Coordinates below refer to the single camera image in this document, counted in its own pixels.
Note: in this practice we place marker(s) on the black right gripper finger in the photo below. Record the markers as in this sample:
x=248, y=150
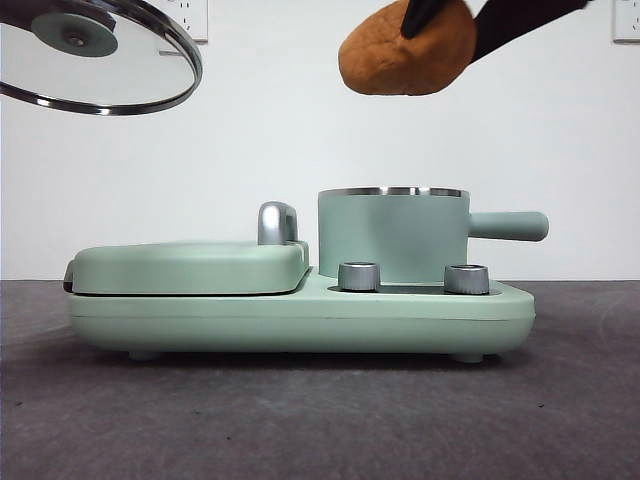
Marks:
x=515, y=20
x=422, y=17

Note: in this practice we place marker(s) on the brown potato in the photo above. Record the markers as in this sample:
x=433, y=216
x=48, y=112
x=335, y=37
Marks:
x=400, y=65

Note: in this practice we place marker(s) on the glass pot lid green knob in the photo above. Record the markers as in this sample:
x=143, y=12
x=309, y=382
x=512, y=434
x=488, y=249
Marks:
x=75, y=35

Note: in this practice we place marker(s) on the silver control knob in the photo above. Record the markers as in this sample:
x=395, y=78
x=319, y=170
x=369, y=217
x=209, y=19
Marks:
x=466, y=279
x=359, y=276

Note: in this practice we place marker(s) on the green breakfast machine base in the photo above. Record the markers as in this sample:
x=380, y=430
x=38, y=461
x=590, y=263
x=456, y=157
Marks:
x=300, y=320

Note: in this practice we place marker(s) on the white wall socket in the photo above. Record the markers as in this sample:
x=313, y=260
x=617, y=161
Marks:
x=197, y=20
x=627, y=22

